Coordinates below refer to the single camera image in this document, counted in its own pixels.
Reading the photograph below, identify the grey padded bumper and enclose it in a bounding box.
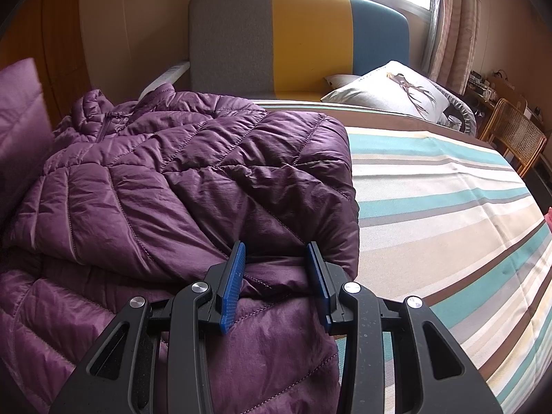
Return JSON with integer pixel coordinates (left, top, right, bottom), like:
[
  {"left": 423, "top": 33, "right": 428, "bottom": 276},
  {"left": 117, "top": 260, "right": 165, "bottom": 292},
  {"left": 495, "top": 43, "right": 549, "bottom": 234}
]
[{"left": 435, "top": 82, "right": 477, "bottom": 136}]

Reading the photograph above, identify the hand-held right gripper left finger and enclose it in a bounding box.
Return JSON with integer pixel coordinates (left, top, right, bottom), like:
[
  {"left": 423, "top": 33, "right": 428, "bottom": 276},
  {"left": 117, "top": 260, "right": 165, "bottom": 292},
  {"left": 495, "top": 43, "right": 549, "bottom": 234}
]
[{"left": 49, "top": 240, "right": 247, "bottom": 414}]

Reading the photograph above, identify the beige patterned curtain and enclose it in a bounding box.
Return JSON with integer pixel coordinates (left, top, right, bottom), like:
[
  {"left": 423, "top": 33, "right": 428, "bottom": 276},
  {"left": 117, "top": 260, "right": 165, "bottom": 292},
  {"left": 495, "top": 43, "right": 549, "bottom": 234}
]
[{"left": 429, "top": 0, "right": 486, "bottom": 96}]

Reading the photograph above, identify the grey pillow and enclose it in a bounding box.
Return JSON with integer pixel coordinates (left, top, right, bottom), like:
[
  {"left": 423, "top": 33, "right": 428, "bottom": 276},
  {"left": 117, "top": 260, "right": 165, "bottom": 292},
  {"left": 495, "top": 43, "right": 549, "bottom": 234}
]
[{"left": 324, "top": 74, "right": 361, "bottom": 91}]

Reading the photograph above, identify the rattan chair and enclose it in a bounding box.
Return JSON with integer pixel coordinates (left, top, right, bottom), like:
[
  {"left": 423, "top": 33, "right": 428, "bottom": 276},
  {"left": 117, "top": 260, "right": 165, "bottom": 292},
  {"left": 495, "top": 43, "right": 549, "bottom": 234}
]
[{"left": 481, "top": 98, "right": 548, "bottom": 177}]

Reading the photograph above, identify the cluttered wooden desk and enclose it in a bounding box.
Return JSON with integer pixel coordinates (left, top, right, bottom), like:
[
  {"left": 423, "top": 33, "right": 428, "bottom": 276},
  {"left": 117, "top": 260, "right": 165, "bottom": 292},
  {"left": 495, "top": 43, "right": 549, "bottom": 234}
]
[{"left": 466, "top": 69, "right": 546, "bottom": 126}]

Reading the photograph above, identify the purple puffer jacket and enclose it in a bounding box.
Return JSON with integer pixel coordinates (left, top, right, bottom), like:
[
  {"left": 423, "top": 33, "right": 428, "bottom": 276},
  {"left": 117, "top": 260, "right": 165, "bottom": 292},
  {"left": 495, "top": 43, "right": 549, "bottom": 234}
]
[{"left": 0, "top": 58, "right": 361, "bottom": 414}]

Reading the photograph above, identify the bed with striped sheet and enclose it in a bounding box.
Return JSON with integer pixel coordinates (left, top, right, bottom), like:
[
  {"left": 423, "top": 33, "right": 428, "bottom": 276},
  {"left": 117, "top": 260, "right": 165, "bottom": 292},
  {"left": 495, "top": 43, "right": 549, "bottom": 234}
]
[{"left": 254, "top": 100, "right": 552, "bottom": 414}]

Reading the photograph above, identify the wooden wardrobe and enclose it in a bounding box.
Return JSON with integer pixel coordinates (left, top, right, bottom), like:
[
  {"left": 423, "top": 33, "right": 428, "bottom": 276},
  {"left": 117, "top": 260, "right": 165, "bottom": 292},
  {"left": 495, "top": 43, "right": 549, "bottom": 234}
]
[{"left": 0, "top": 0, "right": 93, "bottom": 117}]

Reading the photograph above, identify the white bed rail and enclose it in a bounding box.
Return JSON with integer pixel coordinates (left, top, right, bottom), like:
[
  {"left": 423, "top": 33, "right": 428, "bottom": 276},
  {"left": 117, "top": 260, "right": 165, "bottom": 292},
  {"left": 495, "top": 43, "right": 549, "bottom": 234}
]
[{"left": 138, "top": 61, "right": 191, "bottom": 100}]

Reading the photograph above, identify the grey yellow blue sofa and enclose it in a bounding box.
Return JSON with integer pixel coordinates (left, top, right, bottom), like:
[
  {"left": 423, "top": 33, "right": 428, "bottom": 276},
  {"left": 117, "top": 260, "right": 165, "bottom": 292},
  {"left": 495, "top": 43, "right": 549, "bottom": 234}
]
[{"left": 188, "top": 0, "right": 410, "bottom": 103}]

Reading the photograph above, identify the white deer print pillow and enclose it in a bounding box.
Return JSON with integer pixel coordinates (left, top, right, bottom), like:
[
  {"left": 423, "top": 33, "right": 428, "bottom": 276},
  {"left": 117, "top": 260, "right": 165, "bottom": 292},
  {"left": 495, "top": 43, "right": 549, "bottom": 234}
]
[{"left": 321, "top": 60, "right": 451, "bottom": 121}]

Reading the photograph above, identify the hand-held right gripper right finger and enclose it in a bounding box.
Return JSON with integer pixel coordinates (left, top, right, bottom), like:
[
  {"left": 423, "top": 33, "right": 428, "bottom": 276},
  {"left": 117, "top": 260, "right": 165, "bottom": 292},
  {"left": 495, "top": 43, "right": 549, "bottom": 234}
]
[{"left": 305, "top": 240, "right": 503, "bottom": 414}]

